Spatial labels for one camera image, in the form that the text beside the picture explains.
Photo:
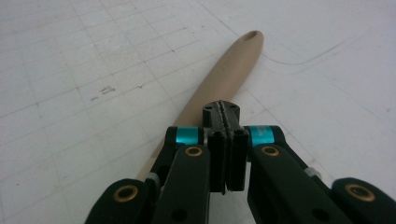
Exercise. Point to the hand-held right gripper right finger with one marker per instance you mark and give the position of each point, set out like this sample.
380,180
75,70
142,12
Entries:
236,155

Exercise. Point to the beige slotted spatula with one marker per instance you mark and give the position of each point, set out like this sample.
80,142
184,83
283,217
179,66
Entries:
227,71

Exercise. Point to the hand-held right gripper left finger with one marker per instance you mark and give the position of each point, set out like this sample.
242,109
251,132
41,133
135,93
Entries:
216,155

